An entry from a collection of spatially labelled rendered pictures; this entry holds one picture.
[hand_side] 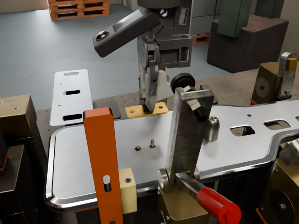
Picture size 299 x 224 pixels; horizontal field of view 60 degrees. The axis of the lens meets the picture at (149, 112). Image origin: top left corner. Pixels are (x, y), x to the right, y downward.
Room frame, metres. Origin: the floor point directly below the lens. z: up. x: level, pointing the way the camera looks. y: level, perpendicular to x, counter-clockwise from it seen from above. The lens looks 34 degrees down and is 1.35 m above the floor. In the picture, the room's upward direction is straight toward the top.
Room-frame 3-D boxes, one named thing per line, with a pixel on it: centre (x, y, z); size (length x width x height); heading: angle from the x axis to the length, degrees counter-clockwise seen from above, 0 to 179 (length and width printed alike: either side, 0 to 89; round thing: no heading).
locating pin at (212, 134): (0.42, -0.13, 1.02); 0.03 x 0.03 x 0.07
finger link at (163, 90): (0.43, -0.02, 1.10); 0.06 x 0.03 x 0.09; 105
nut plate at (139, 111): (0.44, 0.01, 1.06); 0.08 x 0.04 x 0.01; 105
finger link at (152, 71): (0.42, 0.00, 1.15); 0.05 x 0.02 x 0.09; 15
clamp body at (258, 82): (0.68, -0.35, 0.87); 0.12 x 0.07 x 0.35; 15
